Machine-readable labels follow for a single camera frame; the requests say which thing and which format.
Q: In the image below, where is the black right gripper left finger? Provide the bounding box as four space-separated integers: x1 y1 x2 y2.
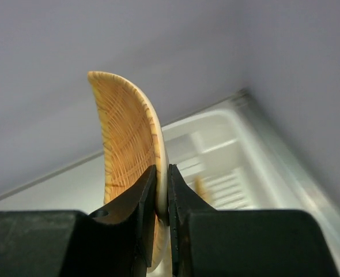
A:
85 165 157 276

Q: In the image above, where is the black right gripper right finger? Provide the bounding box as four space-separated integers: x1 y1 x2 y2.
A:
168 164 221 276

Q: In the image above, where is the triangular orange woven plate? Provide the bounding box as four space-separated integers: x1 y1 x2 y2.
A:
87 71 169 272

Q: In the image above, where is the white plastic dish rack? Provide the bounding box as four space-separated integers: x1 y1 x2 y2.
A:
161 108 340 277

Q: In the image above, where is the medium round bamboo plate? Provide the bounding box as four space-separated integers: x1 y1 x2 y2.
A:
194 176 213 205

